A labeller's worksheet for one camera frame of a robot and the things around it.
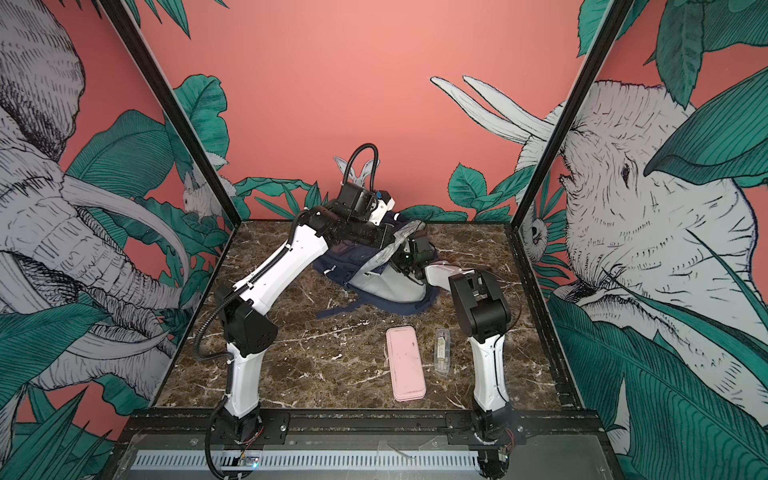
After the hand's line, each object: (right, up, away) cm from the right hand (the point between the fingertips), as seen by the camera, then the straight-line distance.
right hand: (379, 252), depth 99 cm
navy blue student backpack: (-3, -8, -1) cm, 8 cm away
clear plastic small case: (+19, -29, -13) cm, 37 cm away
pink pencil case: (+8, -31, -15) cm, 36 cm away
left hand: (+6, +5, -21) cm, 22 cm away
